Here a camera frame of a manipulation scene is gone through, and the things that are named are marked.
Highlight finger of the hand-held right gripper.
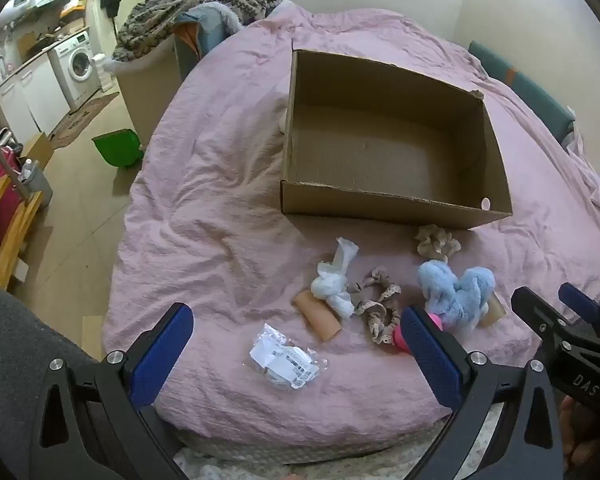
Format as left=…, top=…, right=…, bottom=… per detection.
left=511, top=286, right=573, bottom=356
left=558, top=282, right=600, bottom=341

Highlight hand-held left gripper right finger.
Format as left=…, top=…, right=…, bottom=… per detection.
left=400, top=306, right=568, bottom=480

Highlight fluffy beige scrunchie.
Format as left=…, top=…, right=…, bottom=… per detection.
left=414, top=224, right=462, bottom=263

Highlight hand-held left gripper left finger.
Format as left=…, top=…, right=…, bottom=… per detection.
left=27, top=302, right=196, bottom=480

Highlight white washing machine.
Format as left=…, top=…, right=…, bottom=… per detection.
left=49, top=30, right=103, bottom=107

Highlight light blue plush toy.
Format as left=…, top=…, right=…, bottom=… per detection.
left=417, top=259, right=496, bottom=338

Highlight green bin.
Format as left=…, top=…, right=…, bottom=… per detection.
left=91, top=129, right=145, bottom=169

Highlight knitted patterned blanket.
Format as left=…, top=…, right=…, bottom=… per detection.
left=111, top=0, right=283, bottom=63

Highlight person's grey clothing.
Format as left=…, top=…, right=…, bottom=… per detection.
left=0, top=284, right=106, bottom=480

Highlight pink toy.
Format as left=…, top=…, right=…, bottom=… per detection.
left=392, top=312, right=444, bottom=354

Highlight small cardboard box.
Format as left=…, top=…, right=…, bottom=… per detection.
left=20, top=132, right=55, bottom=171

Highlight long beige cardboard tube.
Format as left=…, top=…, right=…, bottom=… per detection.
left=293, top=290, right=343, bottom=344

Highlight pink bed sheet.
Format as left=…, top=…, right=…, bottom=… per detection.
left=102, top=7, right=600, bottom=461

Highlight clear plastic packet white labels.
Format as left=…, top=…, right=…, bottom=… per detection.
left=249, top=323, right=322, bottom=393

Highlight grey container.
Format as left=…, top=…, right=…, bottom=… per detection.
left=20, top=158, right=55, bottom=208

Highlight patterned floor rug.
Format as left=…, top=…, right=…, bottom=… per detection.
left=47, top=91, right=121, bottom=151

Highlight beige lace-trimmed scrunchie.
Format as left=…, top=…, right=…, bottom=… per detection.
left=347, top=267, right=403, bottom=346

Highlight beige armchair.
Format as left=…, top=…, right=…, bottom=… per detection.
left=114, top=35, right=182, bottom=150

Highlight person's right hand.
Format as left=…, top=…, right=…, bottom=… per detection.
left=559, top=395, right=600, bottom=468

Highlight patterned white mattress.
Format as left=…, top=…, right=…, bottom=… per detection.
left=172, top=400, right=506, bottom=480

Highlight short beige cardboard tube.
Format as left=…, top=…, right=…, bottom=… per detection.
left=481, top=292, right=507, bottom=327

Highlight brown cardboard box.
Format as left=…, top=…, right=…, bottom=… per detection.
left=280, top=49, right=514, bottom=231

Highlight white kitchen cabinets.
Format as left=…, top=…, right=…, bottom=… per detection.
left=0, top=52, right=72, bottom=147

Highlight wooden chair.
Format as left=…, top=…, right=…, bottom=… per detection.
left=0, top=155, right=46, bottom=292

